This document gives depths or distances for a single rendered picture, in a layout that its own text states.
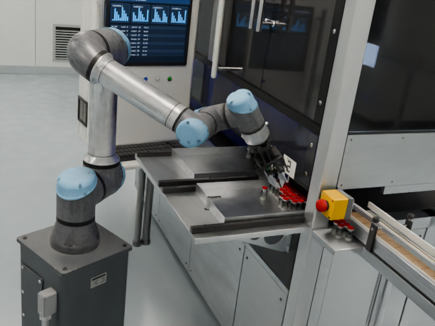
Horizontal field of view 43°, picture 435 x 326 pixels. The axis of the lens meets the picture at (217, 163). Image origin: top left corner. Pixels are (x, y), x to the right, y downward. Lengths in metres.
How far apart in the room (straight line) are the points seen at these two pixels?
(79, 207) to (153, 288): 1.37
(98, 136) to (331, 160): 0.72
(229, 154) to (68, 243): 0.89
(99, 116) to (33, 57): 5.38
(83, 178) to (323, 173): 0.73
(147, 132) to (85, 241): 0.98
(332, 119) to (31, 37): 5.63
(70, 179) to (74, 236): 0.17
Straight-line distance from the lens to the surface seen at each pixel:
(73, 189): 1.65
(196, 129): 1.40
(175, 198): 1.90
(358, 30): 1.66
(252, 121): 1.51
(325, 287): 2.01
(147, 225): 2.92
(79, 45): 1.56
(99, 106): 1.70
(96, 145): 1.74
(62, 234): 1.72
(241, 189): 2.02
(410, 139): 1.92
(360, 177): 1.85
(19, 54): 7.04
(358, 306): 2.17
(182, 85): 2.59
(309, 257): 1.89
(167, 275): 3.08
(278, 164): 1.60
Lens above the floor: 1.70
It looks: 21 degrees down
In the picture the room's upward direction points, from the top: 7 degrees clockwise
